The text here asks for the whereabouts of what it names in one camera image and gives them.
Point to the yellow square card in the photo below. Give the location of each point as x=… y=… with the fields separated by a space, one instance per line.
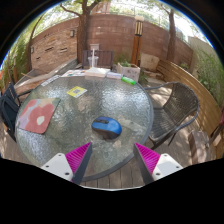
x=77 y=91

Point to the colourful printed sheet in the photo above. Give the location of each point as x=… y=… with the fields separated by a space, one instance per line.
x=74 y=73

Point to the green marker pen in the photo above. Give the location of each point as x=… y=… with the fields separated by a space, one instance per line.
x=128 y=80

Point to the wooden garden lamp post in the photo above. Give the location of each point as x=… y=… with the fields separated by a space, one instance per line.
x=136 y=43

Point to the curved wooden slat bench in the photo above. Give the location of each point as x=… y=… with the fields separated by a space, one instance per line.
x=196 y=90

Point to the grey wall utility box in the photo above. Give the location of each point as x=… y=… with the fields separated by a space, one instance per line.
x=94 y=46

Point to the stone brick raised planter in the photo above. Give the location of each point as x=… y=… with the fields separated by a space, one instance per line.
x=40 y=75

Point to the clear plastic cup with straw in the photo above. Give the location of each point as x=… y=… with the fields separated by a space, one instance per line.
x=93 y=61

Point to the thick white book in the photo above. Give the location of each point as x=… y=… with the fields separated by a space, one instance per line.
x=96 y=72

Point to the large forked tree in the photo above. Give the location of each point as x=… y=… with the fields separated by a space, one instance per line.
x=82 y=33

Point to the slim tree trunk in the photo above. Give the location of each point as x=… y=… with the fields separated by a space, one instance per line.
x=171 y=36

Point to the white planter box with plants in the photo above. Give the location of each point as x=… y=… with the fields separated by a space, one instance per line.
x=128 y=71

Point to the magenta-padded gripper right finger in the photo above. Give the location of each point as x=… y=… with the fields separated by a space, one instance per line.
x=163 y=165

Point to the small wall lamp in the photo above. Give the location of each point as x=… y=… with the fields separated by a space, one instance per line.
x=32 y=50

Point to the floral pink mouse pad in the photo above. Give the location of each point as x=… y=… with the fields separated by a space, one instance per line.
x=37 y=115

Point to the thin pale book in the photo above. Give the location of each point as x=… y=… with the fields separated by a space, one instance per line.
x=114 y=75

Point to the dark wall lamp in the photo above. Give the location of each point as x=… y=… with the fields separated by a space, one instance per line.
x=72 y=33

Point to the dark wooden slatted chair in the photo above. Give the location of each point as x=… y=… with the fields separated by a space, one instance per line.
x=106 y=58

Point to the blue and black computer mouse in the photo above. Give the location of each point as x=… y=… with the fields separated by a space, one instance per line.
x=107 y=127

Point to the dark wicker chair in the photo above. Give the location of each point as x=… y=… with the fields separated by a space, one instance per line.
x=173 y=113

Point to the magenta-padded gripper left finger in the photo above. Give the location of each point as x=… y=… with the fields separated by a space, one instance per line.
x=60 y=165

